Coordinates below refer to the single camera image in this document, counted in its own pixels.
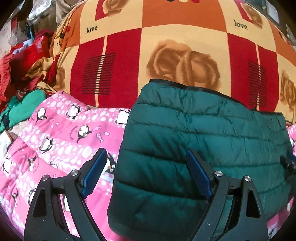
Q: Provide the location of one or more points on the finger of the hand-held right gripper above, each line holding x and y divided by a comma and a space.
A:
288, 162

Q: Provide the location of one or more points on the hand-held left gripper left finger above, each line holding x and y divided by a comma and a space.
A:
94, 171

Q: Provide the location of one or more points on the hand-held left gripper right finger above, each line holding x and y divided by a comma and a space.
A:
198, 173

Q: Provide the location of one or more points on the green puffer jacket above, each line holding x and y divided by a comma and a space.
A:
196, 129

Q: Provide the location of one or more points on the pile of red clothes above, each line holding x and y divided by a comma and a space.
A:
23, 60

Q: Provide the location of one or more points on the pink penguin quilt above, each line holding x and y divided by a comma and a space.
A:
57, 139

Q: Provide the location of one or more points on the white patterned cloth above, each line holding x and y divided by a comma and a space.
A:
5, 141

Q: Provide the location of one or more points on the light green cloth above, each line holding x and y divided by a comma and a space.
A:
23, 109

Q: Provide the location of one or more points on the yellow red floral cloth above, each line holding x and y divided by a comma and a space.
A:
41, 71

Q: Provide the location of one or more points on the rose patterned checked blanket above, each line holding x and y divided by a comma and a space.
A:
180, 41

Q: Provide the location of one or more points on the clear plastic bag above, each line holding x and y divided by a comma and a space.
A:
40, 11

